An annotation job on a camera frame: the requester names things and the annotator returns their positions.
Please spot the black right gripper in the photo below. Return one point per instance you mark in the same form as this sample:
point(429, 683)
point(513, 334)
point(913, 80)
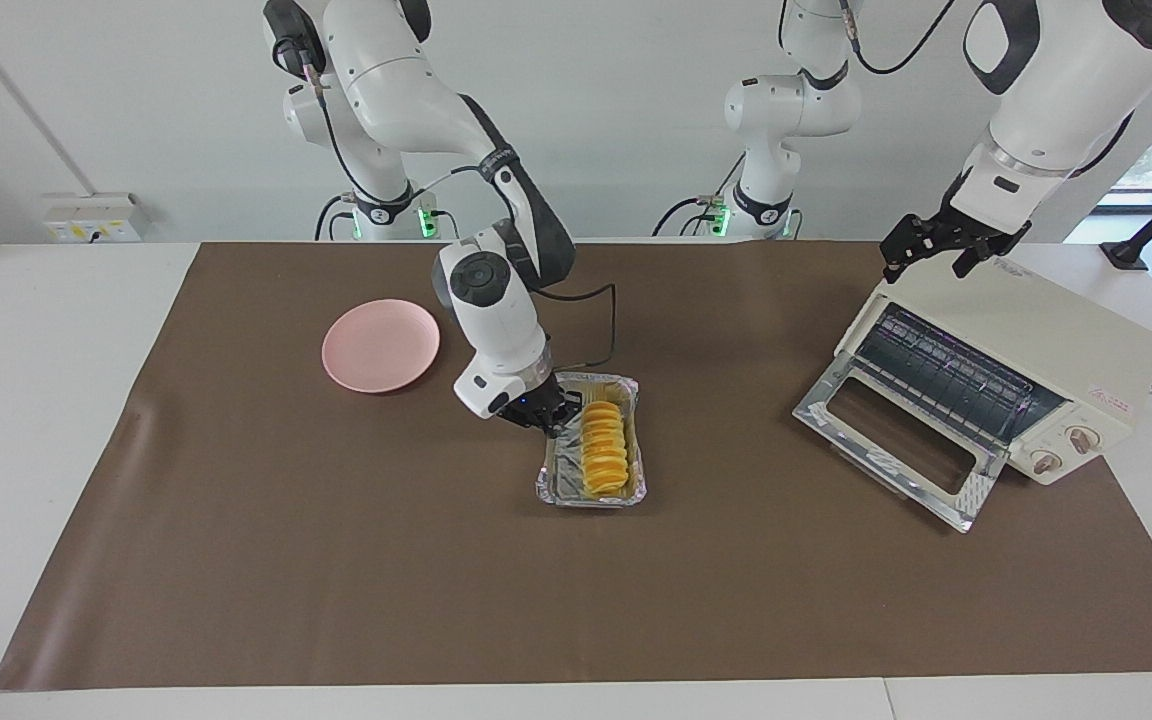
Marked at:
point(536, 410)

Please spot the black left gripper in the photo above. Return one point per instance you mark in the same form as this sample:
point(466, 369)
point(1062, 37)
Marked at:
point(966, 230)

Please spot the sliced yellow bread loaf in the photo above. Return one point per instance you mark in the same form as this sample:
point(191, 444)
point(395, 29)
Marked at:
point(604, 450)

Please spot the aluminium foil tray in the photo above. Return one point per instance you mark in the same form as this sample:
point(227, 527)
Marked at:
point(561, 480)

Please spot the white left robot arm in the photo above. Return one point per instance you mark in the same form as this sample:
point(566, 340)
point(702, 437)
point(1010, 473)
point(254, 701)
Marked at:
point(1066, 90)

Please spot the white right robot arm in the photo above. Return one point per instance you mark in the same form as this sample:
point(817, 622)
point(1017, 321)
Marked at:
point(496, 330)

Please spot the white toaster oven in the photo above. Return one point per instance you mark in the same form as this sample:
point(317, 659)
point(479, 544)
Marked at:
point(1066, 340)

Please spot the glass oven door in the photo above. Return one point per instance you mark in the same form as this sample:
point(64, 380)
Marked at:
point(896, 435)

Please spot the beige oven knob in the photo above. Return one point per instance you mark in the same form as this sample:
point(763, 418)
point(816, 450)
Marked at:
point(1084, 437)
point(1044, 462)

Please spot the brown table mat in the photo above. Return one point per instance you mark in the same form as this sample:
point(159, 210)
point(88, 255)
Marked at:
point(586, 600)

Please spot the pink plate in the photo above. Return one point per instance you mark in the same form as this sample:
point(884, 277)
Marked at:
point(381, 345)

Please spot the white wall socket box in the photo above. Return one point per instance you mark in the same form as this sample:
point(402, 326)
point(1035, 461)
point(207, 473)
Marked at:
point(96, 220)

